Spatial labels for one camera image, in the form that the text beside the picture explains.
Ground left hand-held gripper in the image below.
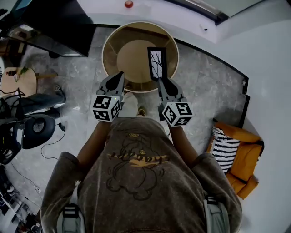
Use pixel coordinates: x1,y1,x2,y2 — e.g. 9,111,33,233
90,71,125,123

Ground round wooden table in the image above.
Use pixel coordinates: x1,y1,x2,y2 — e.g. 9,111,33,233
101,21,180,93

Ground black white striped blanket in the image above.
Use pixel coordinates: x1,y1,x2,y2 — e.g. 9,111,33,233
211,127,241,175

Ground grey backpack strap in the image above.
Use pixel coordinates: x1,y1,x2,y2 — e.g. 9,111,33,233
203,195,230,233
56,181,86,233

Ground person's left forearm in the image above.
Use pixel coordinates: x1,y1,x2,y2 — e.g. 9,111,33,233
77,120,113,169

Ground black cabinet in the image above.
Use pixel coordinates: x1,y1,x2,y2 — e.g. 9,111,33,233
5,0,95,58

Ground cluttered storage shelf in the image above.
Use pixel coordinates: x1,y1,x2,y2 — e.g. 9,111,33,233
0,166,44,233

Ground wooden side table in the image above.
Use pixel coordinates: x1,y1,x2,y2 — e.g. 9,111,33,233
0,66,59,96

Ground black cable bundle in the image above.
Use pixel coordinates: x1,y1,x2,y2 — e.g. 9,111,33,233
0,87,26,107

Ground black picture frame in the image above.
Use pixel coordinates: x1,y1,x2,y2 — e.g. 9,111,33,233
147,46,167,81

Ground black equipment rack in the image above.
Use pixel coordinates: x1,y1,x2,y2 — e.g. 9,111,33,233
0,118,25,166

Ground dark round-grille device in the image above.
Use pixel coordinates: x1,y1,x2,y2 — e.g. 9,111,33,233
21,114,57,150

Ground brown printed t-shirt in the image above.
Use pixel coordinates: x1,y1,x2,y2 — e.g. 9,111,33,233
40,116,243,233

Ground thin black floor cable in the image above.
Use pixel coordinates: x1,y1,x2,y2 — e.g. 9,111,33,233
10,162,40,191

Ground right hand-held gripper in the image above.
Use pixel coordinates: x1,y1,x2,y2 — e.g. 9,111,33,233
157,77,194,127

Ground small flower bunch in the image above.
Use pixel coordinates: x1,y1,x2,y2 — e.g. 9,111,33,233
14,66,30,82

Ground person's white trousers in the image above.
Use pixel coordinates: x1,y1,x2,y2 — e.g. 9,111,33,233
122,91,139,118

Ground person's right forearm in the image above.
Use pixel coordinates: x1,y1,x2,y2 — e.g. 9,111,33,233
169,125,198,168

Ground orange armchair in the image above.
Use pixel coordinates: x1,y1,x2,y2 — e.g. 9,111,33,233
206,120,266,201

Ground black adapter cable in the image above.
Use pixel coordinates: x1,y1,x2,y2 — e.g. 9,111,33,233
40,131,65,160

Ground teal board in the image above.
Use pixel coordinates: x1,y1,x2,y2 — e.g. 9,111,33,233
13,0,30,11

